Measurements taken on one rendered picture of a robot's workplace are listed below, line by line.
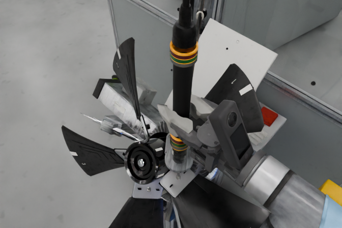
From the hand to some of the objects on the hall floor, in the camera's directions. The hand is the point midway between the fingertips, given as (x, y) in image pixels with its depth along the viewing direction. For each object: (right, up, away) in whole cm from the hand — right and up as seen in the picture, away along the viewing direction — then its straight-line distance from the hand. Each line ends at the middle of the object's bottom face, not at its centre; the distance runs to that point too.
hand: (170, 100), depth 57 cm
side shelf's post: (+32, -60, +146) cm, 161 cm away
